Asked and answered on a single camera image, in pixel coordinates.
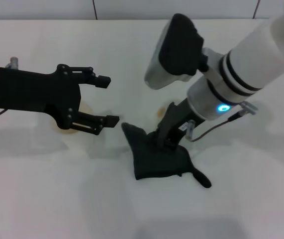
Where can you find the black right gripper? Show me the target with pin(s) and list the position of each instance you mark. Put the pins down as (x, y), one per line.
(176, 122)

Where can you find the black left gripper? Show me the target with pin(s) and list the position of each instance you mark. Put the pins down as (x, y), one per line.
(37, 92)

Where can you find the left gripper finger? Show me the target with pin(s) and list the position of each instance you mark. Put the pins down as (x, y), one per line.
(112, 121)

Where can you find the dark blue rag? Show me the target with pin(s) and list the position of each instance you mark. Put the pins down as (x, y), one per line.
(156, 164)

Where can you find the clear plastic cup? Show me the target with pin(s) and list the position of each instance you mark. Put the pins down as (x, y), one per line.
(85, 108)

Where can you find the brown water stain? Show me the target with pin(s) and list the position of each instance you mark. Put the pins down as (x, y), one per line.
(160, 112)

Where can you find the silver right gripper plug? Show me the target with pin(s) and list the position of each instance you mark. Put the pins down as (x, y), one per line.
(190, 128)

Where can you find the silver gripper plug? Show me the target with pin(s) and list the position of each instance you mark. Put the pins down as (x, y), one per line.
(190, 128)
(13, 62)

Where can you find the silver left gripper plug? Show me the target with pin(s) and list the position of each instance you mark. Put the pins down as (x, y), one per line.
(13, 62)

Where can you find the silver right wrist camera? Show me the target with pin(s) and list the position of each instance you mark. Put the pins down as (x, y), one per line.
(179, 49)

